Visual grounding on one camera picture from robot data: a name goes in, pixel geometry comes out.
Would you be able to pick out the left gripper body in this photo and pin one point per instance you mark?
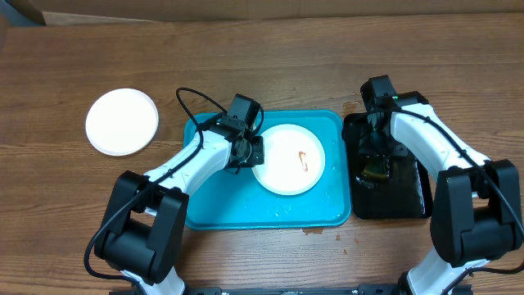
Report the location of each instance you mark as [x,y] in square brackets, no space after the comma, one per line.
[253,153]

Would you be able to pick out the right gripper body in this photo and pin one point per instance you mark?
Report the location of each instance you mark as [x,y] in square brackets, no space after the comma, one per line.
[379,145]

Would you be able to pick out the white plate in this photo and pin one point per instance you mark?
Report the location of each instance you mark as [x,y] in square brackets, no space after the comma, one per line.
[294,160]
[122,122]

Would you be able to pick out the green yellow sponge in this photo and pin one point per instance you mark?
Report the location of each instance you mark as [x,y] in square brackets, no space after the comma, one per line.
[376,171]

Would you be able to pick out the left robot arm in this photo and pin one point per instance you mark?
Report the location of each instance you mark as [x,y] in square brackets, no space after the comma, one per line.
[142,229]

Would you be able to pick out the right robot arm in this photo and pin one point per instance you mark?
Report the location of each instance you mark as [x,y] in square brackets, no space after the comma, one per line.
[476,216]

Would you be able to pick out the teal plastic tray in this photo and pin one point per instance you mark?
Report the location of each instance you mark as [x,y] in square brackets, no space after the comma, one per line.
[238,201]

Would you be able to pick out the black plastic tray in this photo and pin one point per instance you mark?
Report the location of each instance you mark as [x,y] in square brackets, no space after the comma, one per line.
[406,194]

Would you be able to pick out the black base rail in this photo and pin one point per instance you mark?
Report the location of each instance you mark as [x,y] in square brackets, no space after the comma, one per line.
[286,291]

